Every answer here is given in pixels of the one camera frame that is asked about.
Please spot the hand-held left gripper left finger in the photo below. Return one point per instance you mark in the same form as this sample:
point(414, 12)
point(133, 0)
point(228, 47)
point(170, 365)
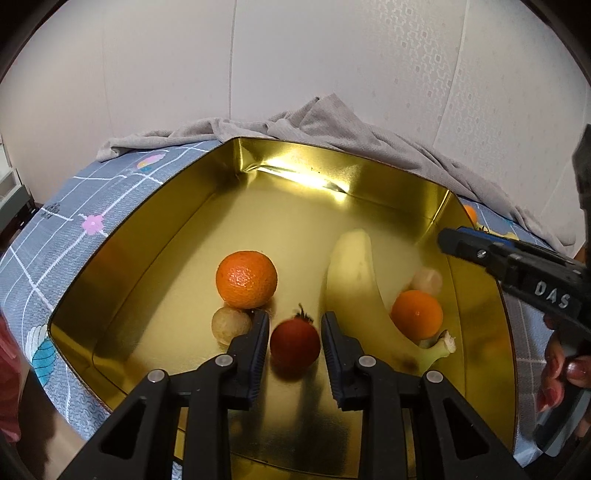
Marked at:
point(258, 353)

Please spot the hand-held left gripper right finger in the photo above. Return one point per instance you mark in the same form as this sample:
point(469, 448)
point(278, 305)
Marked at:
point(330, 353)

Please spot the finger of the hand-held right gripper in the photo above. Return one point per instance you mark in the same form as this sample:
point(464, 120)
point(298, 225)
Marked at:
point(461, 247)
point(473, 233)

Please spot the red cherry tomato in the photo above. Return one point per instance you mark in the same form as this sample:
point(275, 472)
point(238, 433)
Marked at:
point(295, 344)

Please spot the tan longan fruit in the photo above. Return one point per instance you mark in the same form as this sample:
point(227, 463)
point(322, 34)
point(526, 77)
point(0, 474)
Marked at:
point(225, 324)

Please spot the pale longan fruit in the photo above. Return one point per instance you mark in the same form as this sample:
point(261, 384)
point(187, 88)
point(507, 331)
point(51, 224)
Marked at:
point(427, 280)

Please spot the large yellow banana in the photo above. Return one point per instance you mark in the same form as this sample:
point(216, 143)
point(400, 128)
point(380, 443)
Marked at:
point(355, 286)

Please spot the large orange mandarin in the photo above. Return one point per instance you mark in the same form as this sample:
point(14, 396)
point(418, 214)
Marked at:
point(246, 279)

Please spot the medium orange mandarin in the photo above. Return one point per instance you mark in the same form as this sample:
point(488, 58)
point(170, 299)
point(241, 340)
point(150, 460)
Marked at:
point(417, 315)

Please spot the golden metal tin box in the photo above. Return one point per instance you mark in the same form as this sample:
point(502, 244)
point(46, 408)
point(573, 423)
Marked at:
point(184, 286)

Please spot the person's right hand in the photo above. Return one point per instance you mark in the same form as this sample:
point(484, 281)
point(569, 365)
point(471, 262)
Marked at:
point(558, 369)

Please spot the small orange mandarin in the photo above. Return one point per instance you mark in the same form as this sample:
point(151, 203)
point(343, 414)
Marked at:
point(470, 214)

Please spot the small yellow banana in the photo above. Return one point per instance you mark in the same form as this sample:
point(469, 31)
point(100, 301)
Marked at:
point(510, 236)

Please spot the grey towel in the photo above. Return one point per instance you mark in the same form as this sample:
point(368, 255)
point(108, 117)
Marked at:
point(369, 131)

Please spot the blue checked bed sheet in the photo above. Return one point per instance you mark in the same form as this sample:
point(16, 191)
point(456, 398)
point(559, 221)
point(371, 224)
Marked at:
point(69, 230)

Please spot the red cloth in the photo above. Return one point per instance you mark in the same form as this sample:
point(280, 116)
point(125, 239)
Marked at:
point(7, 369)

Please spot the dark side shelf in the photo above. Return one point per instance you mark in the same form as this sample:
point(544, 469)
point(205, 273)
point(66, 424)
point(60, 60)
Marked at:
point(14, 207)

